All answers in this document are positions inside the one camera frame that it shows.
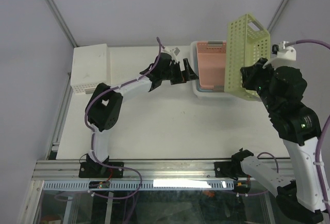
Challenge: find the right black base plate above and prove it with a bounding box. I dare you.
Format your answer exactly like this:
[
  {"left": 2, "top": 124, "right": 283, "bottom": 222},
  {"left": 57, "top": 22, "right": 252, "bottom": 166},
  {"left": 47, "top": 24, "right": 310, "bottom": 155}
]
[{"left": 214, "top": 161, "right": 248, "bottom": 180}]

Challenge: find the pink perforated basket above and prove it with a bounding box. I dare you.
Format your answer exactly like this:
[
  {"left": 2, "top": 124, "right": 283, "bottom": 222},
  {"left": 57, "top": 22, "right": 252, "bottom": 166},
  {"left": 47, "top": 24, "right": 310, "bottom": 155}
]
[{"left": 196, "top": 40, "right": 229, "bottom": 90}]

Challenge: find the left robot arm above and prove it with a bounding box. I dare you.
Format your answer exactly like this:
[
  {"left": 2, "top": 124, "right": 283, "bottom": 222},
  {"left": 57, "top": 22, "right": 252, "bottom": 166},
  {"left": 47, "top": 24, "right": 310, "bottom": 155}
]
[{"left": 84, "top": 52, "right": 199, "bottom": 177}]

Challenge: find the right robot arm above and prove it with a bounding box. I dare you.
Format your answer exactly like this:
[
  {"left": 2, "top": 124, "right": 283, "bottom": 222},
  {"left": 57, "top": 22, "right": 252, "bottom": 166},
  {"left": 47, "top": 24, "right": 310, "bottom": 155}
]
[{"left": 229, "top": 58, "right": 329, "bottom": 223}]

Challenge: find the aluminium mounting rail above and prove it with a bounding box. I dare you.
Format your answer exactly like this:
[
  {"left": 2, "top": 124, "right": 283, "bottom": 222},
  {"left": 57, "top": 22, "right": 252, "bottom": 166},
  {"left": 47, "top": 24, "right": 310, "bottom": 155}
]
[{"left": 32, "top": 159, "right": 230, "bottom": 181}]

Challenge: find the white slotted cable duct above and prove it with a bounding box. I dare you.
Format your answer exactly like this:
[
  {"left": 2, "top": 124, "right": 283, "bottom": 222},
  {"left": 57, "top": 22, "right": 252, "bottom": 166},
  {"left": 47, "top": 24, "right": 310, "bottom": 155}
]
[{"left": 43, "top": 179, "right": 234, "bottom": 191}]

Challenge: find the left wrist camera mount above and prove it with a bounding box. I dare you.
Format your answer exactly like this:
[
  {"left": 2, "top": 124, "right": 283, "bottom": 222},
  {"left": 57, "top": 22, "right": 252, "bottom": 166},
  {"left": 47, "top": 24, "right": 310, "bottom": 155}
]
[{"left": 162, "top": 46, "right": 180, "bottom": 61}]

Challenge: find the green perforated basket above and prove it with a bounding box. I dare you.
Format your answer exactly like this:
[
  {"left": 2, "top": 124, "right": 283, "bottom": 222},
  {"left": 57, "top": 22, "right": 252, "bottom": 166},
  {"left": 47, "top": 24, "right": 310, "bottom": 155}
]
[{"left": 224, "top": 13, "right": 271, "bottom": 102}]

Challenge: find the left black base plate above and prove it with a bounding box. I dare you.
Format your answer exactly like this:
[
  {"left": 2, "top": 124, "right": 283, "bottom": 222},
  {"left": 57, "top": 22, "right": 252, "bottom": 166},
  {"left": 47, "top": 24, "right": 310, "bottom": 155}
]
[{"left": 78, "top": 161, "right": 124, "bottom": 179}]

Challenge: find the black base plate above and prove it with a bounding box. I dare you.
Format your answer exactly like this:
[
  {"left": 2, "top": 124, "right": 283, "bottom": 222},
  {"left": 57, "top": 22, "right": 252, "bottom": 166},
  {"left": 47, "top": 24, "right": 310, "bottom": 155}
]
[
  {"left": 214, "top": 161, "right": 248, "bottom": 180},
  {"left": 78, "top": 161, "right": 124, "bottom": 179}
]

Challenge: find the white bottom basket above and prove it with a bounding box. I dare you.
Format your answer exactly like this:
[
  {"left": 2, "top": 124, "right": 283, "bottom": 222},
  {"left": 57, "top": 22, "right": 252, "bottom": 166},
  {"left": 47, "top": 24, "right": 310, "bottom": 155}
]
[{"left": 189, "top": 40, "right": 230, "bottom": 99}]

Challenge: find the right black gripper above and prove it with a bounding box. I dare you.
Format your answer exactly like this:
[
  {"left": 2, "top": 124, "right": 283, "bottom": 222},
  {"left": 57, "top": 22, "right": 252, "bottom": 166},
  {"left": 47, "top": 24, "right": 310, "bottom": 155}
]
[{"left": 241, "top": 57, "right": 279, "bottom": 114}]

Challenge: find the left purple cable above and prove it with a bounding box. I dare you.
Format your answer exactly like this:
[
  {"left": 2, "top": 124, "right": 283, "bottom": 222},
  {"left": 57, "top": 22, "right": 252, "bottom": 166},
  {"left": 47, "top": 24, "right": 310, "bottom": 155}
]
[{"left": 85, "top": 37, "right": 166, "bottom": 163}]

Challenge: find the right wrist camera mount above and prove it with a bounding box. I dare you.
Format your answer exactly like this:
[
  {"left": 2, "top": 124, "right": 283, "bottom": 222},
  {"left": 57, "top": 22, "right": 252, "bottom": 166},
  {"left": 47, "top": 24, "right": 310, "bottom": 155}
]
[{"left": 262, "top": 41, "right": 296, "bottom": 69}]

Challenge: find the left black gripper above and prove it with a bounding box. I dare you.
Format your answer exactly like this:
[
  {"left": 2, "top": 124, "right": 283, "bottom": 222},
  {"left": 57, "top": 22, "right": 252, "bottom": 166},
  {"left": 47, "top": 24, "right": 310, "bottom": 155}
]
[{"left": 161, "top": 59, "right": 199, "bottom": 85}]

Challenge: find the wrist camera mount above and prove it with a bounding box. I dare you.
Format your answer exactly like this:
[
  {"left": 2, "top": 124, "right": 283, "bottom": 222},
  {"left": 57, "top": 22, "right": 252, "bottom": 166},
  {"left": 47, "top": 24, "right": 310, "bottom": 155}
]
[
  {"left": 162, "top": 46, "right": 180, "bottom": 61},
  {"left": 262, "top": 41, "right": 296, "bottom": 69}
]

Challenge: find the white perforated basket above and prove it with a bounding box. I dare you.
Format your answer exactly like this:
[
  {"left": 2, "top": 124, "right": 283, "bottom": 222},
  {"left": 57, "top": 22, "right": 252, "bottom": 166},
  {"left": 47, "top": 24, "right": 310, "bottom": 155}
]
[{"left": 70, "top": 44, "right": 111, "bottom": 95}]

